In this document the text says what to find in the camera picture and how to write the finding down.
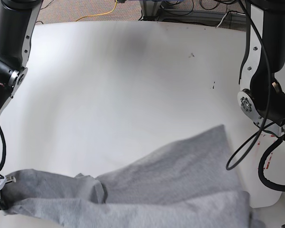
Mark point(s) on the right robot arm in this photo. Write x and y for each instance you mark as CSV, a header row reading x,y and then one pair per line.
x,y
17,22

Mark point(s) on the aluminium frame rail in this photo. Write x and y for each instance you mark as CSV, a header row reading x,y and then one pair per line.
x,y
200,12

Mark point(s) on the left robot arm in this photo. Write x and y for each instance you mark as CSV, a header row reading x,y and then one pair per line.
x,y
261,97

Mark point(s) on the grey t-shirt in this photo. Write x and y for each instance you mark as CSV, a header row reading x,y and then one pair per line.
x,y
183,184

